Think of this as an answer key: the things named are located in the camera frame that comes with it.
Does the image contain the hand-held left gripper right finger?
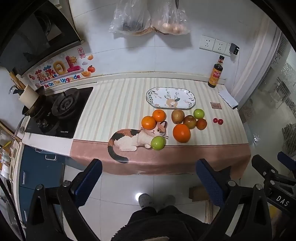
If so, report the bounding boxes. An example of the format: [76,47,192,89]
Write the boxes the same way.
[195,158,272,241]

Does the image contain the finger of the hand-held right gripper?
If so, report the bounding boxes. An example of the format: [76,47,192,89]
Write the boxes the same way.
[277,151,296,180]
[251,154,279,186]

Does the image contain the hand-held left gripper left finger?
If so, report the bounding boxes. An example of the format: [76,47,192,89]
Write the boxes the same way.
[25,158,103,241]

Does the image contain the large orange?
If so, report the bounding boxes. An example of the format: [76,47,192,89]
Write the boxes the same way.
[173,124,191,143]

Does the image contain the red-green apple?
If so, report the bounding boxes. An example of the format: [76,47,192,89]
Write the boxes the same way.
[183,115,197,129]

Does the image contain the large green apple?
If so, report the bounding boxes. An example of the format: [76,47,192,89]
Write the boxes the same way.
[151,136,166,151]

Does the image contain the small orange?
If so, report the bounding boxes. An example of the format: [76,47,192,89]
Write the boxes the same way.
[152,109,167,122]
[141,116,157,130]

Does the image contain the oval deer-print plate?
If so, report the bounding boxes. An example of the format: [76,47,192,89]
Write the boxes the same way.
[145,87,197,110]

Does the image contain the cardboard box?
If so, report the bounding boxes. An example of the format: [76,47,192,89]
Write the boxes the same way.
[188,185,208,202]

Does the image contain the blue kitchen cabinet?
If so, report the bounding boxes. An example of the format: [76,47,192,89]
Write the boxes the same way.
[18,145,66,224]

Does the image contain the grey slipper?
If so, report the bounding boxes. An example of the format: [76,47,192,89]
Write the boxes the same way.
[138,193,157,208]

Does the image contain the person's dark-clothed legs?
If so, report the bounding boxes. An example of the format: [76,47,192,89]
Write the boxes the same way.
[110,205,210,241]

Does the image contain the black gas stove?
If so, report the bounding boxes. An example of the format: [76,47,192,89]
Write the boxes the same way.
[25,87,94,139]

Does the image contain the cat-print striped table mat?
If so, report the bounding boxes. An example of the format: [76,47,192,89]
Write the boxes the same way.
[70,77,252,176]

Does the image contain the white folded paper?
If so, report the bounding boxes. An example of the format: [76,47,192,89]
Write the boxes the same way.
[218,90,238,109]

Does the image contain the dark cooking pot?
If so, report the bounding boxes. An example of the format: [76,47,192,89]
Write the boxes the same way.
[22,89,55,117]

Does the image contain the dark sauce bottle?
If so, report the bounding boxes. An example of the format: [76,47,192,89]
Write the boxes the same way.
[208,55,225,88]

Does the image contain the cream cylinder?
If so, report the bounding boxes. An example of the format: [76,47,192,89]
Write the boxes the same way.
[18,84,39,108]

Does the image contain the black plug adapter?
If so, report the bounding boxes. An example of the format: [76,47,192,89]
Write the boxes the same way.
[229,43,240,56]

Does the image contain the kitchen utensils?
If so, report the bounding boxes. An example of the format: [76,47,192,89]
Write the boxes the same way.
[9,71,26,95]

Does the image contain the black range hood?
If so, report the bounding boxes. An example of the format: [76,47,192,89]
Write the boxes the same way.
[0,0,85,78]

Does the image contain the clear plastic bag of eggs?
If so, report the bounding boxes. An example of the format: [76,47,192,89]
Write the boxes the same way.
[150,0,191,36]

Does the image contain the clear plastic bag dark contents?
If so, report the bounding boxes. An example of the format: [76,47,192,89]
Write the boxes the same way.
[109,0,152,36]

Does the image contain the colourful wall sticker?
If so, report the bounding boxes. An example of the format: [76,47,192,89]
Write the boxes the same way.
[28,47,96,89]

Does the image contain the white wall socket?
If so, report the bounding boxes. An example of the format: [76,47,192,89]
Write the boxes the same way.
[212,39,228,54]
[199,35,215,52]

